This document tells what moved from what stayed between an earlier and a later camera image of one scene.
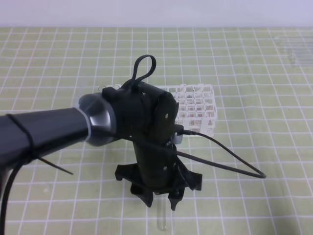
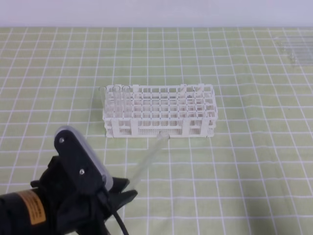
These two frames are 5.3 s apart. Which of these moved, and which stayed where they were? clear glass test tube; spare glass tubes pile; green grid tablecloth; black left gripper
Moved: clear glass test tube; black left gripper
Stayed: green grid tablecloth; spare glass tubes pile
